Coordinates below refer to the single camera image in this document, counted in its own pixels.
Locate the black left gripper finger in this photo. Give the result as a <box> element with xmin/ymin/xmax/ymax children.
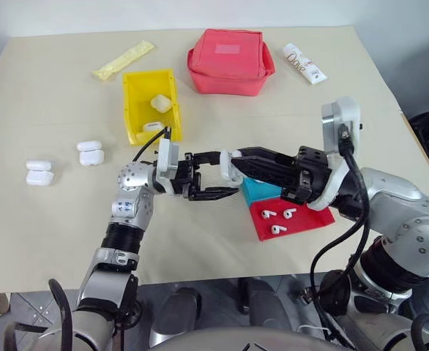
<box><xmin>188</xmin><ymin>186</ymin><xmax>243</xmax><ymax>203</ymax></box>
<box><xmin>193</xmin><ymin>150</ymin><xmax>225</xmax><ymax>166</ymax></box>

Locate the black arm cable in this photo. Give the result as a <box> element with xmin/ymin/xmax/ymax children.
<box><xmin>307</xmin><ymin>123</ymin><xmax>372</xmax><ymax>348</ymax></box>
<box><xmin>4</xmin><ymin>126</ymin><xmax>174</xmax><ymax>351</ymax></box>

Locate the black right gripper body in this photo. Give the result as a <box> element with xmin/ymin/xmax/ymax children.
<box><xmin>280</xmin><ymin>146</ymin><xmax>332</xmax><ymax>204</ymax></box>

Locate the white squeeze tube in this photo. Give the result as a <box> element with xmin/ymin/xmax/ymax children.
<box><xmin>283</xmin><ymin>42</ymin><xmax>327</xmax><ymax>86</ymax></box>

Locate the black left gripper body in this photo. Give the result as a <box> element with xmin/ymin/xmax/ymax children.
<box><xmin>171</xmin><ymin>151</ymin><xmax>203</xmax><ymax>201</ymax></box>

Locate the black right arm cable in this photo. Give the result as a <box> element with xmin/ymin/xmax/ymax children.
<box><xmin>307</xmin><ymin>123</ymin><xmax>372</xmax><ymax>348</ymax></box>

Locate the teal plastic tray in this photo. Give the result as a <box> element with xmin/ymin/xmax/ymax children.
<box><xmin>239</xmin><ymin>175</ymin><xmax>285</xmax><ymax>204</ymax></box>

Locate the yellow plastic bin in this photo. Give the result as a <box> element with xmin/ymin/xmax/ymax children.
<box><xmin>122</xmin><ymin>68</ymin><xmax>184</xmax><ymax>146</ymax></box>

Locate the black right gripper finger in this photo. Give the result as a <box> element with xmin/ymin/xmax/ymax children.
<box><xmin>236</xmin><ymin>146</ymin><xmax>298</xmax><ymax>162</ymax></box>
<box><xmin>231</xmin><ymin>157</ymin><xmax>292</xmax><ymax>188</ymax></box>

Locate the red fabric pouch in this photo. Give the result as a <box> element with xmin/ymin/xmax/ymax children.
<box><xmin>186</xmin><ymin>28</ymin><xmax>276</xmax><ymax>97</ymax></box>

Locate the silver robot torso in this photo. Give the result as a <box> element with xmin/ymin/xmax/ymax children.
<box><xmin>152</xmin><ymin>325</ymin><xmax>347</xmax><ymax>351</ymax></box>

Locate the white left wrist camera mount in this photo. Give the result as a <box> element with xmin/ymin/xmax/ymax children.
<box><xmin>154</xmin><ymin>138</ymin><xmax>181</xmax><ymax>193</ymax></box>

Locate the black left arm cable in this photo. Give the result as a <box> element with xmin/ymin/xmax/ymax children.
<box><xmin>4</xmin><ymin>126</ymin><xmax>174</xmax><ymax>351</ymax></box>

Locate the yellow snack packet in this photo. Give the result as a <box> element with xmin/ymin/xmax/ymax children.
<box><xmin>92</xmin><ymin>41</ymin><xmax>156</xmax><ymax>83</ymax></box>

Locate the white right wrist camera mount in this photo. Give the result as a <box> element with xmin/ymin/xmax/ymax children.
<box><xmin>307</xmin><ymin>96</ymin><xmax>362</xmax><ymax>212</ymax></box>

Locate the red plastic tray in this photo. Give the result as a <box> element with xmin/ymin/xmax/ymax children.
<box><xmin>248</xmin><ymin>197</ymin><xmax>336</xmax><ymax>242</ymax></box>

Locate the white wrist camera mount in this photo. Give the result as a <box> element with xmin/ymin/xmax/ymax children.
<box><xmin>307</xmin><ymin>96</ymin><xmax>362</xmax><ymax>212</ymax></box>
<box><xmin>154</xmin><ymin>138</ymin><xmax>181</xmax><ymax>193</ymax></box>

